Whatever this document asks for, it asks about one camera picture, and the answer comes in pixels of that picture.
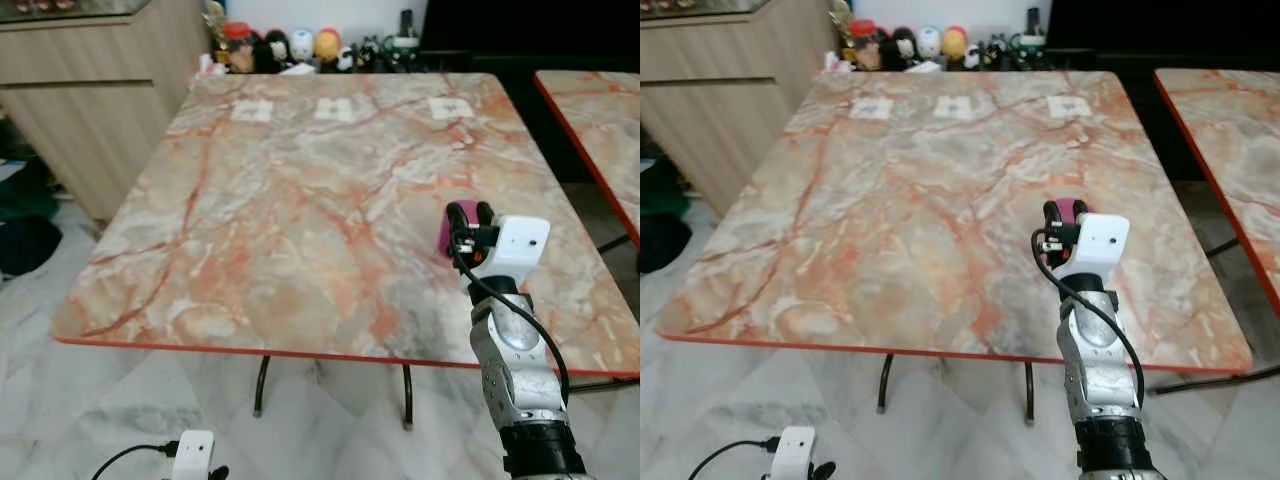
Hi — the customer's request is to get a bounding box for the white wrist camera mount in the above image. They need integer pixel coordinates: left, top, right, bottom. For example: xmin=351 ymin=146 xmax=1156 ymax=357
xmin=769 ymin=427 xmax=817 ymax=480
xmin=488 ymin=215 xmax=552 ymax=278
xmin=171 ymin=430 xmax=217 ymax=480
xmin=1066 ymin=212 xmax=1132 ymax=275

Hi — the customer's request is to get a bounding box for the pink cup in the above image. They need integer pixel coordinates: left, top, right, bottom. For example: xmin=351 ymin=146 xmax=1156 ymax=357
xmin=1045 ymin=198 xmax=1090 ymax=229
xmin=438 ymin=201 xmax=496 ymax=258

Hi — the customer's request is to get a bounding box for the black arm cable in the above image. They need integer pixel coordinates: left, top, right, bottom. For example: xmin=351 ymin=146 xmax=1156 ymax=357
xmin=687 ymin=437 xmax=777 ymax=480
xmin=449 ymin=232 xmax=572 ymax=406
xmin=91 ymin=442 xmax=180 ymax=480
xmin=1031 ymin=227 xmax=1147 ymax=403

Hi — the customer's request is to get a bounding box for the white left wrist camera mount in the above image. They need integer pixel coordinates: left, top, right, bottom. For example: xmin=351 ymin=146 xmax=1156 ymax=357
xmin=769 ymin=427 xmax=817 ymax=480
xmin=171 ymin=430 xmax=217 ymax=480

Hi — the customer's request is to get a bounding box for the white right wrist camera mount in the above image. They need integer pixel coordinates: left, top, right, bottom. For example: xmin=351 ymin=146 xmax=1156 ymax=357
xmin=488 ymin=215 xmax=552 ymax=278
xmin=1066 ymin=212 xmax=1132 ymax=275

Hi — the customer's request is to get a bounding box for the black television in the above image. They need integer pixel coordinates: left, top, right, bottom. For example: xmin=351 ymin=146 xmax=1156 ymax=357
xmin=419 ymin=0 xmax=640 ymax=59
xmin=1045 ymin=0 xmax=1280 ymax=57

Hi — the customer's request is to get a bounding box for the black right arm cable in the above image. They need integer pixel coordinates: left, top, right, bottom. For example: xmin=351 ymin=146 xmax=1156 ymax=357
xmin=449 ymin=232 xmax=572 ymax=406
xmin=1031 ymin=227 xmax=1147 ymax=403

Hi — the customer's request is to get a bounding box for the green white bottle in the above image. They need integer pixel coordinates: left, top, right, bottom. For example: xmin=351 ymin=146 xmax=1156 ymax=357
xmin=1018 ymin=7 xmax=1047 ymax=70
xmin=390 ymin=9 xmax=422 ymax=74

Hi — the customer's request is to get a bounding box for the marble pattern table red edge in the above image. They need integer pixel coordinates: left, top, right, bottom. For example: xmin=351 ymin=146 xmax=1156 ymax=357
xmin=1150 ymin=67 xmax=1280 ymax=395
xmin=533 ymin=69 xmax=640 ymax=393

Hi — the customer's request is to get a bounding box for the light wooden cabinet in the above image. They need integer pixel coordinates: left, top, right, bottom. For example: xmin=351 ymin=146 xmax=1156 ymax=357
xmin=0 ymin=0 xmax=213 ymax=224
xmin=640 ymin=0 xmax=839 ymax=217

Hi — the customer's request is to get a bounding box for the gold trophy figurine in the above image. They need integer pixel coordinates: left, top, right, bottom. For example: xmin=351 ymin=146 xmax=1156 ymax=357
xmin=203 ymin=0 xmax=230 ymax=53
xmin=829 ymin=0 xmax=854 ymax=51

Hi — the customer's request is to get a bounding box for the green bag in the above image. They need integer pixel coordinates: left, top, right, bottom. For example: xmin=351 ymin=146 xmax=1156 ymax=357
xmin=0 ymin=158 xmax=58 ymax=227
xmin=640 ymin=153 xmax=692 ymax=218

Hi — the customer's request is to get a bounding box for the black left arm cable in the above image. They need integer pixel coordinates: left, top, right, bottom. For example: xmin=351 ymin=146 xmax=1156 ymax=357
xmin=91 ymin=442 xmax=180 ymax=480
xmin=687 ymin=437 xmax=777 ymax=480

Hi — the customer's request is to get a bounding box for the black bag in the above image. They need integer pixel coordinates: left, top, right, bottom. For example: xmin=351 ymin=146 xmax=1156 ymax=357
xmin=640 ymin=213 xmax=693 ymax=275
xmin=0 ymin=214 xmax=64 ymax=278

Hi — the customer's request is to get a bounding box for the large marble pattern table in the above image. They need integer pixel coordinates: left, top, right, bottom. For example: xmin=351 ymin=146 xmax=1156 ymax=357
xmin=52 ymin=72 xmax=640 ymax=433
xmin=655 ymin=70 xmax=1254 ymax=428

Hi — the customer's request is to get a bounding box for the black figurine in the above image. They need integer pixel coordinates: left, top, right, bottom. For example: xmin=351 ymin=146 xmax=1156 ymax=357
xmin=878 ymin=27 xmax=919 ymax=70
xmin=255 ymin=31 xmax=292 ymax=74

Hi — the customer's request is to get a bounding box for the red lidded jar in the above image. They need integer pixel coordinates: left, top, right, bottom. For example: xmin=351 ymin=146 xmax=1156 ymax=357
xmin=847 ymin=19 xmax=881 ymax=72
xmin=221 ymin=22 xmax=257 ymax=74

